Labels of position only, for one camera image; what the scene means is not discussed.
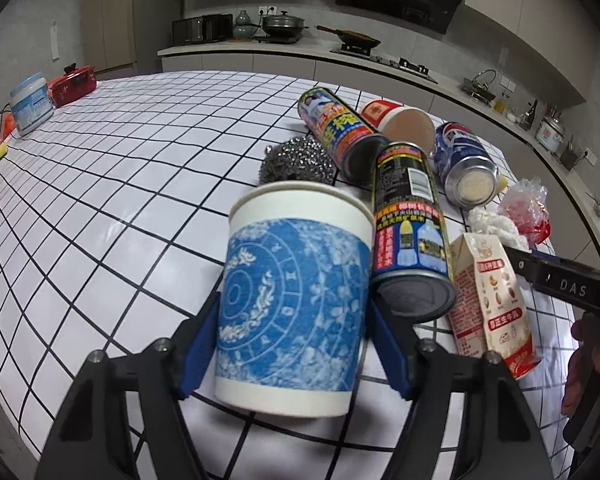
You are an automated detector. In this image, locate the utensil rack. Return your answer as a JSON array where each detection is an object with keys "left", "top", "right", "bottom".
[{"left": 560, "top": 135, "right": 583, "bottom": 171}]

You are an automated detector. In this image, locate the green ceramic teapot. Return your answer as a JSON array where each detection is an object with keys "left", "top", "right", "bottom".
[{"left": 232, "top": 9, "right": 257, "bottom": 40}]

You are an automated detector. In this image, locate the red pouch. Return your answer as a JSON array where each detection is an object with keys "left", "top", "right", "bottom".
[{"left": 47, "top": 62, "right": 98, "bottom": 108}]

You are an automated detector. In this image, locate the tall beige cabinet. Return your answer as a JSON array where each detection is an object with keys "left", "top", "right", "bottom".
[{"left": 82, "top": 0, "right": 153, "bottom": 81}]

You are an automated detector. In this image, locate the red plastic bag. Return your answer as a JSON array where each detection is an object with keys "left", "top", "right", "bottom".
[{"left": 497, "top": 177, "right": 552, "bottom": 246}]

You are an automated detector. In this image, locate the person's right hand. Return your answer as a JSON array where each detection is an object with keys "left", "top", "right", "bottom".
[{"left": 560, "top": 317, "right": 600, "bottom": 416}]

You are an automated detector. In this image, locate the grey pot with lid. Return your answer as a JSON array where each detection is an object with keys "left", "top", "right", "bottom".
[{"left": 260, "top": 14, "right": 310, "bottom": 38}]

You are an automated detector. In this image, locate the blue patterned paper cup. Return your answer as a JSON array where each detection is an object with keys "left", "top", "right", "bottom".
[{"left": 214, "top": 182, "right": 376, "bottom": 418}]

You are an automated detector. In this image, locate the blue soda can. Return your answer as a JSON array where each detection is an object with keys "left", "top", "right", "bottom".
[{"left": 432, "top": 121, "right": 502, "bottom": 209}]

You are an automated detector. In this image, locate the crumpled white tissue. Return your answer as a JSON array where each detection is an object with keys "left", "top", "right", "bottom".
[{"left": 467, "top": 207, "right": 531, "bottom": 251}]

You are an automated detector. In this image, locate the small milk carton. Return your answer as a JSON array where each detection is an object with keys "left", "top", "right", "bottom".
[{"left": 447, "top": 232, "right": 537, "bottom": 380}]

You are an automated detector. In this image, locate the black cable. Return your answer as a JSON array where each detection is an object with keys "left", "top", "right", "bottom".
[{"left": 0, "top": 102, "right": 17, "bottom": 147}]

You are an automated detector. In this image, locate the white rice cooker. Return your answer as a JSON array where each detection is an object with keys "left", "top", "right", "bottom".
[{"left": 536, "top": 115, "right": 566, "bottom": 152}]

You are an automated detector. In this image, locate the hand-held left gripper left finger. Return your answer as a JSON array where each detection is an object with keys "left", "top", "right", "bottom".
[{"left": 35, "top": 290, "right": 221, "bottom": 480}]

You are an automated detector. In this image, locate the steel wool scrubber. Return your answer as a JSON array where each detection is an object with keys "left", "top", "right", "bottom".
[{"left": 258, "top": 136, "right": 337, "bottom": 187}]

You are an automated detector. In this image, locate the checked white tablecloth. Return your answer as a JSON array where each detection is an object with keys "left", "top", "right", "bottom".
[{"left": 0, "top": 69, "right": 581, "bottom": 480}]

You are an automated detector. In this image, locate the chrome faucet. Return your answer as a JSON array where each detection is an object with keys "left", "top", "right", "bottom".
[{"left": 462, "top": 69, "right": 498, "bottom": 103}]

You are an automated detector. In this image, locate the white jar with blue label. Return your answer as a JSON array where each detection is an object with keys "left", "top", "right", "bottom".
[{"left": 9, "top": 72, "right": 54, "bottom": 136}]

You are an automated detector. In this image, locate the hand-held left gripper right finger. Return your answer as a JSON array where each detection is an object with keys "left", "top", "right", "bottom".
[{"left": 370, "top": 295, "right": 556, "bottom": 480}]

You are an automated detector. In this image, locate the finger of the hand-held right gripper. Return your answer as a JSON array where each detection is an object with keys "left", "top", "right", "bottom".
[{"left": 500, "top": 242, "right": 561, "bottom": 288}]

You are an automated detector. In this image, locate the red paper cup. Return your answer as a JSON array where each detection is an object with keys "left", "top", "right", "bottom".
[{"left": 360, "top": 99, "right": 437, "bottom": 153}]

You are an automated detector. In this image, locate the gas stove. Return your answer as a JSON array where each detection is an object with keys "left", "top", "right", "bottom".
[{"left": 330, "top": 42, "right": 438, "bottom": 83}]

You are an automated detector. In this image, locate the dark wok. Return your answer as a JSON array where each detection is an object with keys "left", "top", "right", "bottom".
[{"left": 316, "top": 25, "right": 382, "bottom": 48}]

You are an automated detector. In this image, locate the black and yellow spray can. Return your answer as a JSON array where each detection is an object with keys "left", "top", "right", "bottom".
[{"left": 370, "top": 141, "right": 457, "bottom": 323}]

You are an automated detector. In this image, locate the black toaster oven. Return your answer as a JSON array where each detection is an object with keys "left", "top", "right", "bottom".
[{"left": 172, "top": 14, "right": 234, "bottom": 45}]

